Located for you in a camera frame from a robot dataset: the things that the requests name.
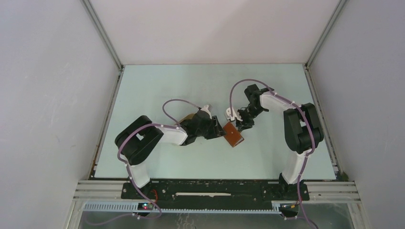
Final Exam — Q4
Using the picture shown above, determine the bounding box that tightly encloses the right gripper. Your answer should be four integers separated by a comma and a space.
235, 104, 266, 132

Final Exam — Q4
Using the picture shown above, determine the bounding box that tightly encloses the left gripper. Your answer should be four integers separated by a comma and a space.
196, 115, 226, 140

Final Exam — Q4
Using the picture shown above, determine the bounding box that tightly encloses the brown leather card holder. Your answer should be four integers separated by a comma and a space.
223, 122, 244, 147

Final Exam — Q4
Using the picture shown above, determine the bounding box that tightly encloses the beige card tray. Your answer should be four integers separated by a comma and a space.
178, 113, 196, 126

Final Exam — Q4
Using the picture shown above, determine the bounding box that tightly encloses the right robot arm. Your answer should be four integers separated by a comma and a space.
229, 84, 324, 199

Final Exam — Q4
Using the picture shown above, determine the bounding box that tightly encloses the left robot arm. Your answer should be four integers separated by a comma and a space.
115, 110, 226, 199

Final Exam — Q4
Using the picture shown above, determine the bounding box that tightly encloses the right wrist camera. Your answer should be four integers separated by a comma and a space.
224, 106, 243, 122

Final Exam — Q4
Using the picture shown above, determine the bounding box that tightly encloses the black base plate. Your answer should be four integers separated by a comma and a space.
121, 179, 310, 210

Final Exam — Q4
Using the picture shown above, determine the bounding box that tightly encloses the white cable duct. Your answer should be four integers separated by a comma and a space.
83, 201, 298, 214

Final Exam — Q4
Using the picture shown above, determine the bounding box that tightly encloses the aluminium frame rail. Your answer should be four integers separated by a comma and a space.
74, 180, 361, 204

